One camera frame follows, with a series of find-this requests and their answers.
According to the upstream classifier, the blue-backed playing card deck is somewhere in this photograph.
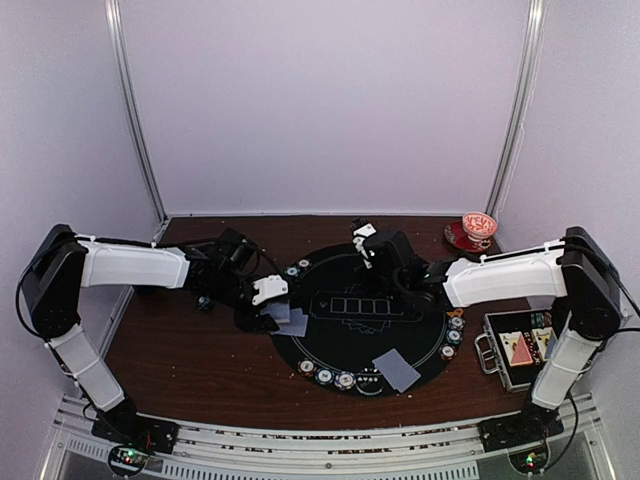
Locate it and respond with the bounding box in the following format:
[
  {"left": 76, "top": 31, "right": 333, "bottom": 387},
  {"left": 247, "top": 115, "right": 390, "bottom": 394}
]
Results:
[{"left": 260, "top": 300, "right": 291, "bottom": 325}]

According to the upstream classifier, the single green blue poker chip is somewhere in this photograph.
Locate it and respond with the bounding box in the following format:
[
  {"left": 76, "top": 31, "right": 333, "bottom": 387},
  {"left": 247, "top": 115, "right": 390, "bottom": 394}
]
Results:
[{"left": 285, "top": 266, "right": 300, "bottom": 277}]

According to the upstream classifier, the white blue poker chip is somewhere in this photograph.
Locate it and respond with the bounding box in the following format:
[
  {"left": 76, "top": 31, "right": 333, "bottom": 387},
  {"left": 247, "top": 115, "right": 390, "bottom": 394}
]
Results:
[
  {"left": 448, "top": 316, "right": 465, "bottom": 331},
  {"left": 334, "top": 371, "right": 356, "bottom": 391}
]

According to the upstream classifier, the clear round dealer button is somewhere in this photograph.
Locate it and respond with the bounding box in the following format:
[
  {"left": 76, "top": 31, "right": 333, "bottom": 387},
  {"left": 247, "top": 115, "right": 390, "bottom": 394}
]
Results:
[{"left": 355, "top": 367, "right": 386, "bottom": 396}]

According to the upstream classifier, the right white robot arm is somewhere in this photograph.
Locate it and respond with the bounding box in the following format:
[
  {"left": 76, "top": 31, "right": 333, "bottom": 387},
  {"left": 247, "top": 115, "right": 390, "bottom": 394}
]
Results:
[{"left": 352, "top": 223, "right": 622, "bottom": 442}]

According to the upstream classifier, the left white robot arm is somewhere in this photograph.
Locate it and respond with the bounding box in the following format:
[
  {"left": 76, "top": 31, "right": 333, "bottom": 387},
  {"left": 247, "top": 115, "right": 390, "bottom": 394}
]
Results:
[{"left": 14, "top": 224, "right": 290, "bottom": 444}]

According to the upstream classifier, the round black poker mat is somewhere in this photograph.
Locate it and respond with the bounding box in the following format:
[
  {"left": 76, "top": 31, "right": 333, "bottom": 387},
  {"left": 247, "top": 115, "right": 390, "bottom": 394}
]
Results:
[{"left": 272, "top": 244, "right": 452, "bottom": 396}]

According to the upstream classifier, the red floral saucer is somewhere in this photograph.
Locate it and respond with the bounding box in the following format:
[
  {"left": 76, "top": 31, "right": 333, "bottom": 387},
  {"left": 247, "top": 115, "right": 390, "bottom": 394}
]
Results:
[{"left": 443, "top": 220, "right": 493, "bottom": 254}]

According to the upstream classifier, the red white patterned tea bowl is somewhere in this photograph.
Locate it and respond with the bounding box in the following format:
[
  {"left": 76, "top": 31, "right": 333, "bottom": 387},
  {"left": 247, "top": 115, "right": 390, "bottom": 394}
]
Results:
[{"left": 462, "top": 212, "right": 498, "bottom": 242}]

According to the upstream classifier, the red card deck in case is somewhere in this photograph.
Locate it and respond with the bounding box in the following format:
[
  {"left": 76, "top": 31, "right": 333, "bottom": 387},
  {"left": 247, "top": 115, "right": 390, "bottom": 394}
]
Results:
[{"left": 499, "top": 332, "right": 534, "bottom": 367}]

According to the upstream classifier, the aluminium poker chip case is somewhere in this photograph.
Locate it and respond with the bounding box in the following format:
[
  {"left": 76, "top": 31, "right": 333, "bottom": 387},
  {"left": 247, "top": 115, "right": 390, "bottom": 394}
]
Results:
[{"left": 474, "top": 309, "right": 567, "bottom": 393}]

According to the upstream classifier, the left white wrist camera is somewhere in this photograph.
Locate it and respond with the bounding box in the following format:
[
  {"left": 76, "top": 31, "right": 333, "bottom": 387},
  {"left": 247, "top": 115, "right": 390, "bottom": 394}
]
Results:
[{"left": 251, "top": 274, "right": 289, "bottom": 306}]

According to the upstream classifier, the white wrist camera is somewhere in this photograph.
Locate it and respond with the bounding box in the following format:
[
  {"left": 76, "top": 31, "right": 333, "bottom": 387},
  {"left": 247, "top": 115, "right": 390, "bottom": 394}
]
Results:
[
  {"left": 350, "top": 217, "right": 377, "bottom": 255},
  {"left": 251, "top": 274, "right": 289, "bottom": 306}
]

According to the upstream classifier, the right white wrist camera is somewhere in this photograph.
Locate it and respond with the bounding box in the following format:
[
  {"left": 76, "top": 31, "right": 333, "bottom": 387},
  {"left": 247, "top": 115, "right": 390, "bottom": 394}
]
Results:
[{"left": 350, "top": 217, "right": 377, "bottom": 255}]

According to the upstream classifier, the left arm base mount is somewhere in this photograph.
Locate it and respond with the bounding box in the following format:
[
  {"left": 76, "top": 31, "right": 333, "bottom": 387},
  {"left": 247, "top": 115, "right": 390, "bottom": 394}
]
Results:
[{"left": 91, "top": 406, "right": 179, "bottom": 479}]

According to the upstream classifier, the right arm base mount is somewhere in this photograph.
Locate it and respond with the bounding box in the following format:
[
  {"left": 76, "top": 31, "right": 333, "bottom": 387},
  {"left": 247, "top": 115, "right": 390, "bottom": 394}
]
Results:
[{"left": 478, "top": 412, "right": 564, "bottom": 475}]

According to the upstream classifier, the front aluminium rail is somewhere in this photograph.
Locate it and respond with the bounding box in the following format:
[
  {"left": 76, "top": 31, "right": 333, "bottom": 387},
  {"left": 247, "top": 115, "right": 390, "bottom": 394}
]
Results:
[{"left": 36, "top": 395, "right": 619, "bottom": 479}]

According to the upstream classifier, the right aluminium frame post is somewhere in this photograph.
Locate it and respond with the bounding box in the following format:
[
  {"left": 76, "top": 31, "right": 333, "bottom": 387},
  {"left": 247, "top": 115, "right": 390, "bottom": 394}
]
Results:
[{"left": 485, "top": 0, "right": 547, "bottom": 219}]

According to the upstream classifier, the aluminium frame post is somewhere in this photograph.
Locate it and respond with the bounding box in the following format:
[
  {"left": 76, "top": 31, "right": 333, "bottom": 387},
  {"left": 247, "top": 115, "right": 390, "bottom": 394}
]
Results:
[
  {"left": 104, "top": 0, "right": 169, "bottom": 237},
  {"left": 485, "top": 0, "right": 547, "bottom": 219}
]

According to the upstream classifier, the left aluminium frame post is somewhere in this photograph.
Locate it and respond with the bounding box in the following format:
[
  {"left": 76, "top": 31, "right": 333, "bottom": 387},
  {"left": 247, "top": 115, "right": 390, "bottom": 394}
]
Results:
[{"left": 104, "top": 0, "right": 169, "bottom": 237}]

